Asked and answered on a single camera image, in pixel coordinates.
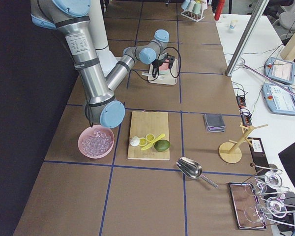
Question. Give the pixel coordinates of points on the pink bowl with ice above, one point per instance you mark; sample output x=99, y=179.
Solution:
x=96, y=142

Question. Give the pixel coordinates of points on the aluminium frame post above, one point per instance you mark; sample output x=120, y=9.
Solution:
x=254, y=19

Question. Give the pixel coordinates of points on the grey folded cloth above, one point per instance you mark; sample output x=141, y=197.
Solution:
x=214, y=123

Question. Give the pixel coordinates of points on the paper cup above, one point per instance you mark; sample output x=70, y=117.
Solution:
x=232, y=25

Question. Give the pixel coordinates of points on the lemon slice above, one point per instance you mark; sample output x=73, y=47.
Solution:
x=143, y=142
x=150, y=137

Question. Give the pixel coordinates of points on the cream rabbit tray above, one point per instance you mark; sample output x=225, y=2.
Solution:
x=168, y=79

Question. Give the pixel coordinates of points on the black power strip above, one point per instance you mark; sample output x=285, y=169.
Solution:
x=245, y=114

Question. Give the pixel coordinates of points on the metal scoop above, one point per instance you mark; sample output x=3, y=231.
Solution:
x=193, y=170

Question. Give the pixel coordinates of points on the pale green cup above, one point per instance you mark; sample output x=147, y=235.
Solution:
x=197, y=8

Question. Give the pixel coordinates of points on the wooden cutting board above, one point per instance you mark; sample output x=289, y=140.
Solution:
x=151, y=126

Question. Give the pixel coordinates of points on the teach pendant tablet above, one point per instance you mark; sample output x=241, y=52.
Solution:
x=280, y=70
x=278, y=100

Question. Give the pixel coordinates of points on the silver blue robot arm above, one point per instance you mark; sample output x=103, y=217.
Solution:
x=81, y=22

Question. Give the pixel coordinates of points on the white garlic bulb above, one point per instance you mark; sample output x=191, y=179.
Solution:
x=134, y=141

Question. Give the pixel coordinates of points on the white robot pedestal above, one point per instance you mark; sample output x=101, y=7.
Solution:
x=99, y=37

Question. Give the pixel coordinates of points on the wooden mug tree stand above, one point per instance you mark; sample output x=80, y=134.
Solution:
x=230, y=151

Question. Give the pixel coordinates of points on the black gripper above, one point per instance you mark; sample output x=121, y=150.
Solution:
x=158, y=63

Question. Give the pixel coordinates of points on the green avocado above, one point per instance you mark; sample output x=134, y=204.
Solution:
x=162, y=145

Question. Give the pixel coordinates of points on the metal glass tray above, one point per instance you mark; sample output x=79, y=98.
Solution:
x=244, y=202

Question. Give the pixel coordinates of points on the white cup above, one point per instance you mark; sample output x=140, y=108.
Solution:
x=191, y=5

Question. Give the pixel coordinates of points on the light blue cup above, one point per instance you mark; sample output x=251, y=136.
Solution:
x=185, y=4

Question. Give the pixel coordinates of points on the black box device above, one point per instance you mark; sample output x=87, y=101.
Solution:
x=258, y=152

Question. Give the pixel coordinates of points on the yellow plastic knife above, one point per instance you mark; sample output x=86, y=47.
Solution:
x=152, y=143

